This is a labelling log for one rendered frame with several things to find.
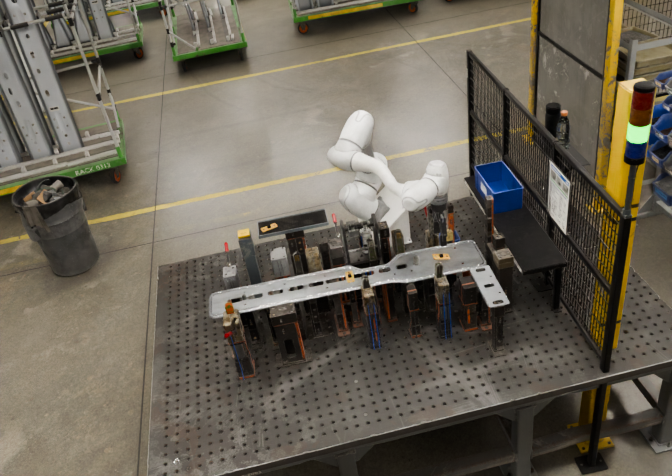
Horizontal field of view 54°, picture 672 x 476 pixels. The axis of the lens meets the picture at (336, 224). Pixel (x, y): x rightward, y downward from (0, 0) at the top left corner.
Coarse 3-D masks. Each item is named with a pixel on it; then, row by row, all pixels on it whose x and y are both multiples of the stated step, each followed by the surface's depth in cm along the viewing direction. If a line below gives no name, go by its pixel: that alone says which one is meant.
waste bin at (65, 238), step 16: (48, 176) 526; (64, 176) 524; (16, 192) 510; (32, 192) 510; (48, 192) 503; (64, 192) 518; (80, 192) 521; (16, 208) 493; (32, 208) 486; (48, 208) 489; (64, 208) 498; (80, 208) 513; (32, 224) 494; (48, 224) 497; (64, 224) 504; (80, 224) 517; (32, 240) 509; (48, 240) 508; (64, 240) 511; (80, 240) 520; (48, 256) 521; (64, 256) 518; (80, 256) 525; (96, 256) 541; (64, 272) 528; (80, 272) 531
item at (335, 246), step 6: (330, 240) 341; (336, 240) 340; (330, 246) 336; (336, 246) 335; (330, 252) 342; (336, 252) 336; (342, 252) 337; (336, 258) 338; (342, 258) 339; (336, 264) 340; (342, 264) 341; (342, 294) 353; (348, 294) 353; (342, 300) 355; (348, 300) 355
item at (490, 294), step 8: (472, 272) 316; (480, 272) 315; (488, 272) 315; (480, 280) 311; (488, 280) 310; (496, 280) 309; (480, 288) 306; (488, 288) 306; (496, 288) 305; (488, 296) 301; (496, 296) 300; (504, 296) 300; (488, 304) 297; (496, 304) 296; (504, 304) 295
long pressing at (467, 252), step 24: (384, 264) 330; (408, 264) 328; (432, 264) 325; (456, 264) 323; (480, 264) 320; (240, 288) 330; (264, 288) 328; (288, 288) 325; (312, 288) 323; (336, 288) 320; (360, 288) 319; (216, 312) 318; (240, 312) 316
